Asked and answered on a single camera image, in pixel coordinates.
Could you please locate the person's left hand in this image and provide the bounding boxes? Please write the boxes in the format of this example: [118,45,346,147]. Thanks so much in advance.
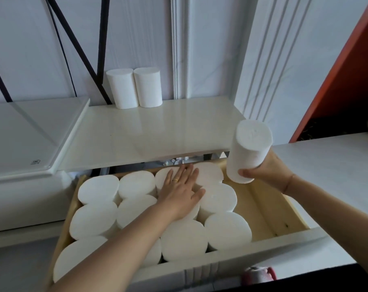
[156,163,206,222]

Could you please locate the person's right hand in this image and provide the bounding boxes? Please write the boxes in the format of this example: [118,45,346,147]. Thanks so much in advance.
[238,148,295,193]

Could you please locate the white drawer with wooden inside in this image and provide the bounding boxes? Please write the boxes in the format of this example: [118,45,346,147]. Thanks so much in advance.
[44,158,356,292]

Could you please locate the person's right forearm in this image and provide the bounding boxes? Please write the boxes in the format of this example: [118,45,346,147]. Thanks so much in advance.
[283,174,368,283]

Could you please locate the person's left forearm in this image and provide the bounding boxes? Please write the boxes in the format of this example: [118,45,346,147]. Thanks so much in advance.
[48,203,182,292]

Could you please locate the white cabinet top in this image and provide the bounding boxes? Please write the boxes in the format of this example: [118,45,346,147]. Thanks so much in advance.
[57,95,247,174]

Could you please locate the red slipper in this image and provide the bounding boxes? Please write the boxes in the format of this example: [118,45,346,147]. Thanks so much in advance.
[242,266,277,285]

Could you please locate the white glass-topped cabinet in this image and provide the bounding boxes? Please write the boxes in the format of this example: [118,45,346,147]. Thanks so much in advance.
[0,97,91,250]

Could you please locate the thin red bracelet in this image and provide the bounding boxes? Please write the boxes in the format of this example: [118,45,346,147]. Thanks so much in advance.
[283,174,295,193]

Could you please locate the orange door frame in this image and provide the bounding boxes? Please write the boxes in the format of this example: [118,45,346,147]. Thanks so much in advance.
[289,0,368,143]

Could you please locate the black metal stand frame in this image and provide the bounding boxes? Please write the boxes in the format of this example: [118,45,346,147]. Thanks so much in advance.
[0,0,113,105]

